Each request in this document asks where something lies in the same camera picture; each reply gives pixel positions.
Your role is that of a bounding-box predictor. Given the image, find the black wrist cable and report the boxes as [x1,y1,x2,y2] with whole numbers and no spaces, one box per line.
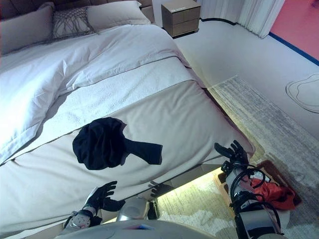
[229,168,285,235]

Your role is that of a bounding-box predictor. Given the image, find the beige pillow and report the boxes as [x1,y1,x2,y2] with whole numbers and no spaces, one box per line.
[86,0,152,34]
[0,2,55,54]

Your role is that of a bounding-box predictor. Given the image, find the woven wicker basket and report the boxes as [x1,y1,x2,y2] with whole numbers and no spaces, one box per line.
[214,160,304,225]

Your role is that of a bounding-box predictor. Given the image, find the grey line-patterned cushion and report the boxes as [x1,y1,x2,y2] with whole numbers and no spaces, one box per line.
[51,6,97,39]

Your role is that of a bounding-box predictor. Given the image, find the grey streaked rug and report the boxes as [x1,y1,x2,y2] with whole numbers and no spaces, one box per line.
[149,76,319,239]

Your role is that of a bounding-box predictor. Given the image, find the black garment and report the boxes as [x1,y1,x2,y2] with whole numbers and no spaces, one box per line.
[72,117,164,171]

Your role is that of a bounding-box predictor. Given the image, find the white pleated curtain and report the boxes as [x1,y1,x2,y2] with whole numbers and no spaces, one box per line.
[199,0,286,39]

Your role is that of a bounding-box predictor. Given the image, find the wooden two-drawer nightstand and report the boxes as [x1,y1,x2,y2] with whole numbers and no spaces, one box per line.
[160,2,201,38]

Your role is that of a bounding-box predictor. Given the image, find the beige bedspread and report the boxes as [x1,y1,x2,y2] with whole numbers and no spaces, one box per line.
[0,79,256,237]

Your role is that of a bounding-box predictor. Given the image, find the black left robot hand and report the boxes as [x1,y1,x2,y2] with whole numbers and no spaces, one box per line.
[84,181,125,212]

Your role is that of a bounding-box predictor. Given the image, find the silver left robot leg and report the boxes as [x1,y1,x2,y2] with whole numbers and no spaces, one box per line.
[117,198,160,222]

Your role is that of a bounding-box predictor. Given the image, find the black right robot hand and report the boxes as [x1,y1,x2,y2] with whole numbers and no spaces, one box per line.
[214,140,250,166]

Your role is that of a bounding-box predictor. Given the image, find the white textured sheet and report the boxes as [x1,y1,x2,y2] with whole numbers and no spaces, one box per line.
[41,66,200,140]

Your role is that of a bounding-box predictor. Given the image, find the grey robot torso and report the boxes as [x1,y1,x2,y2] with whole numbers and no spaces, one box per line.
[53,219,217,239]

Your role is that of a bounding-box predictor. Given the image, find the white duvet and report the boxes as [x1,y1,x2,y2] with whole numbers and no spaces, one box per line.
[0,23,192,162]

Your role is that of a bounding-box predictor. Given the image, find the red garment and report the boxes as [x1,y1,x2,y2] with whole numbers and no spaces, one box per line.
[250,178,297,210]

